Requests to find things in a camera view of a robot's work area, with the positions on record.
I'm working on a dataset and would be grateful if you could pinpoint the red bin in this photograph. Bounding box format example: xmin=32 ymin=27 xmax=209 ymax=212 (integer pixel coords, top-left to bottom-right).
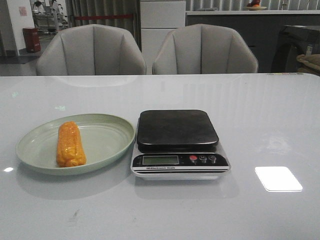
xmin=22 ymin=27 xmax=41 ymax=53

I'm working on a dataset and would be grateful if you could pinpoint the digital kitchen scale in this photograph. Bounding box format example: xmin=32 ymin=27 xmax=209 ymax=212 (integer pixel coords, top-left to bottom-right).
xmin=130 ymin=109 xmax=231 ymax=181

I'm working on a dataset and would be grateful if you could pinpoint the beige cushion at right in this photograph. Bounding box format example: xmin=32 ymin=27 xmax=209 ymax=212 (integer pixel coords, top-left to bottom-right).
xmin=296 ymin=54 xmax=320 ymax=76

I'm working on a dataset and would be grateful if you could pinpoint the dark grey counter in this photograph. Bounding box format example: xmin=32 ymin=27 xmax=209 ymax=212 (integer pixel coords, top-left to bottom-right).
xmin=186 ymin=10 xmax=320 ymax=73

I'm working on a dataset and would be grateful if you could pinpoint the red barrier bar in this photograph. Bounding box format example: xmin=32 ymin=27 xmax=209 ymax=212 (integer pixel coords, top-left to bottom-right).
xmin=73 ymin=14 xmax=134 ymax=21

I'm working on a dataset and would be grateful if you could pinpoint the left grey upholstered chair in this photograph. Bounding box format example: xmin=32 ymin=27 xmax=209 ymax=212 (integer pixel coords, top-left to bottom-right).
xmin=35 ymin=24 xmax=147 ymax=76

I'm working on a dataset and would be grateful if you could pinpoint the fruit plate on counter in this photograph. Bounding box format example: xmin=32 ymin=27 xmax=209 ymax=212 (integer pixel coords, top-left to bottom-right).
xmin=243 ymin=0 xmax=267 ymax=11

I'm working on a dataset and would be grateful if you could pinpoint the light green plate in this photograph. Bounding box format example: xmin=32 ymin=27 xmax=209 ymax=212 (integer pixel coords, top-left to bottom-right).
xmin=15 ymin=114 xmax=136 ymax=176

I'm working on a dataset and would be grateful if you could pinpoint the dark appliance at right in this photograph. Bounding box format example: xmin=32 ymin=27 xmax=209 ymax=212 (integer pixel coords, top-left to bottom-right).
xmin=271 ymin=25 xmax=320 ymax=73

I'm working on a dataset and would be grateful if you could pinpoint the white drawer cabinet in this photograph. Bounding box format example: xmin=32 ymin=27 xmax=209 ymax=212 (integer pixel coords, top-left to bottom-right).
xmin=139 ymin=0 xmax=186 ymax=75

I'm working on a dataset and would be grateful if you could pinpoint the grey upholstered chair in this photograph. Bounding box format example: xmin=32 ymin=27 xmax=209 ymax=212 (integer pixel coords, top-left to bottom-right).
xmin=35 ymin=24 xmax=147 ymax=76
xmin=152 ymin=24 xmax=259 ymax=75

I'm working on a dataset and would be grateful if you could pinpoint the right grey upholstered chair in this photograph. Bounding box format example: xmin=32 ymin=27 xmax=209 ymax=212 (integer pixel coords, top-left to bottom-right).
xmin=152 ymin=24 xmax=259 ymax=75

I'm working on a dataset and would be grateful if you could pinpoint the orange corn cob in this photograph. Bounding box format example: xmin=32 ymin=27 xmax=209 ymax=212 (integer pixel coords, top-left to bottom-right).
xmin=56 ymin=121 xmax=87 ymax=168

